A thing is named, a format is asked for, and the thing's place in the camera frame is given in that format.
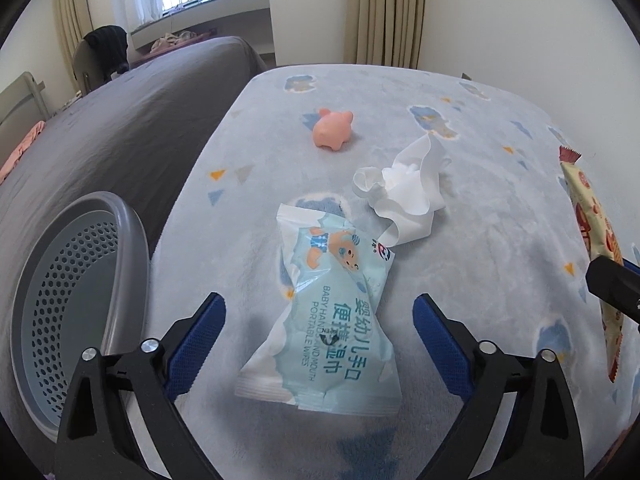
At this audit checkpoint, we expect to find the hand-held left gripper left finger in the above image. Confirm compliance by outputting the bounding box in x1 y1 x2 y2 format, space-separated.
55 292 226 480

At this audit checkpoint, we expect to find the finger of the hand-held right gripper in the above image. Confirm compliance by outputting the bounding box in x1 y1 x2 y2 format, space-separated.
586 244 640 333

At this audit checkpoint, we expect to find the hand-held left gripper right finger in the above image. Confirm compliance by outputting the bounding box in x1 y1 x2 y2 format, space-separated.
412 294 586 480

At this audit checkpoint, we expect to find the light blue wet wipes packet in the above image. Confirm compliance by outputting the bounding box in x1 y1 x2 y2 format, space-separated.
235 203 403 417

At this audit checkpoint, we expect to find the grey perforated plastic basket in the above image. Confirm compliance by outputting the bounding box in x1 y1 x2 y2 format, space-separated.
10 191 151 443

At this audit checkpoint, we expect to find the yellow red snack packet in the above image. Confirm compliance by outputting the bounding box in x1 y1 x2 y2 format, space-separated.
557 146 628 385

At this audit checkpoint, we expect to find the light blue printed blanket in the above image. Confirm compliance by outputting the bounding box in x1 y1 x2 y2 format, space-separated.
120 62 640 480

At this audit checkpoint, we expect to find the white crumpled tissue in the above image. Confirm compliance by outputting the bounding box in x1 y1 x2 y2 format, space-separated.
352 133 451 248

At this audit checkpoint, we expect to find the bed with grey sheet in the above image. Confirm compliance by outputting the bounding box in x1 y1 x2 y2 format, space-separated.
0 36 268 291

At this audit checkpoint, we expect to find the pink pig toy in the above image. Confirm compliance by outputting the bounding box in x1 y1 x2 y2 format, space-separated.
312 108 357 151

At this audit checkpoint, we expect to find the pink cloth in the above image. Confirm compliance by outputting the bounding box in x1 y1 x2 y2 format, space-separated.
0 121 46 183

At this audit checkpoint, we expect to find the grey padded headboard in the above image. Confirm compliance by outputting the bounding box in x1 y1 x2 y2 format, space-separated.
0 71 51 131

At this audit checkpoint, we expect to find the pile of light clothes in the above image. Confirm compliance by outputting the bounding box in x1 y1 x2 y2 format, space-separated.
150 31 201 55

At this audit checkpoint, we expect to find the black garment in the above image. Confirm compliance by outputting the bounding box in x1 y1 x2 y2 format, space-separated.
82 25 130 78

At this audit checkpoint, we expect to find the grey window ledge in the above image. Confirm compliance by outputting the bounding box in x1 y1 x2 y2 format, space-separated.
131 0 273 52

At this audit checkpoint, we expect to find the beige curtain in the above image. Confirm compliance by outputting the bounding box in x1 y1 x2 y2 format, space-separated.
356 0 428 70
52 0 96 43

